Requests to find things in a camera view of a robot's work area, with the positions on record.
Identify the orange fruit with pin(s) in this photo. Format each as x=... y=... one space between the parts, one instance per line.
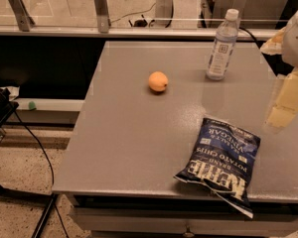
x=158 y=81

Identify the middle metal railing post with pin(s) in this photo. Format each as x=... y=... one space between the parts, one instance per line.
x=102 y=15

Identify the clear plastic water bottle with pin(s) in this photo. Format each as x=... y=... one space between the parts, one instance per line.
x=224 y=42

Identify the metal rail ledge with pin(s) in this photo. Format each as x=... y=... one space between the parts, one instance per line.
x=128 y=33

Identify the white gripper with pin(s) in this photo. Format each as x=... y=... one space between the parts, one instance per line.
x=296 y=42

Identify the small green object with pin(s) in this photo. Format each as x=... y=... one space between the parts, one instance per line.
x=32 y=105

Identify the black stand leg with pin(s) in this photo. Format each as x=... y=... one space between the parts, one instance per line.
x=47 y=201

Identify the blue Kettle chips bag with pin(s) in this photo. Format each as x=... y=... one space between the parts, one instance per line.
x=222 y=160

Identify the left metal railing post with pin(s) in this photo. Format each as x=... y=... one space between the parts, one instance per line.
x=24 y=20

